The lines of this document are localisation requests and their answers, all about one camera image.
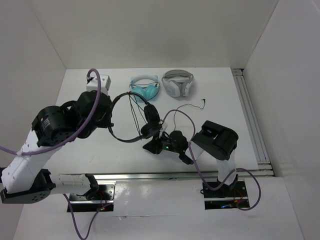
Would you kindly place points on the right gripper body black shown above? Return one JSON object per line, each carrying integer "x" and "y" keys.
{"x": 166, "y": 143}

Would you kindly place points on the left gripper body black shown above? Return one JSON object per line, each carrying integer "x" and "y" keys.
{"x": 106, "y": 121}

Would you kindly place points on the black headphones with cable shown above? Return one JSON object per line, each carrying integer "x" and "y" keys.
{"x": 152, "y": 121}

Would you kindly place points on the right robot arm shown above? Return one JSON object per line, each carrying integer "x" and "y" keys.
{"x": 216, "y": 140}

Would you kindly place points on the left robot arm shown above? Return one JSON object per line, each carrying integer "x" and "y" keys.
{"x": 25, "y": 180}

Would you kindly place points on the teal headphones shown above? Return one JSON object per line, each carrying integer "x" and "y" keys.
{"x": 147, "y": 90}

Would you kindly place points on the grey white headphones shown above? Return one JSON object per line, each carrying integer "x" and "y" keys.
{"x": 178, "y": 82}

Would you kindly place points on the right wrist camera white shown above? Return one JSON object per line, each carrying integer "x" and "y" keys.
{"x": 163, "y": 128}

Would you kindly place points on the aluminium rail front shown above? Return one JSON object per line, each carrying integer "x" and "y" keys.
{"x": 155, "y": 176}

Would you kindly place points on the aluminium rail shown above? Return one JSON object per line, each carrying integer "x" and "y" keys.
{"x": 259, "y": 147}
{"x": 155, "y": 176}

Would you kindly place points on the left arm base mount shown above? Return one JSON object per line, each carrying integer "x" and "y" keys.
{"x": 103, "y": 200}

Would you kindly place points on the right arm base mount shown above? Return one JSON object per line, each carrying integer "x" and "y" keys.
{"x": 225, "y": 198}

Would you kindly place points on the aluminium rail right side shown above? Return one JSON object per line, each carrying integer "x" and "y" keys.
{"x": 259, "y": 147}

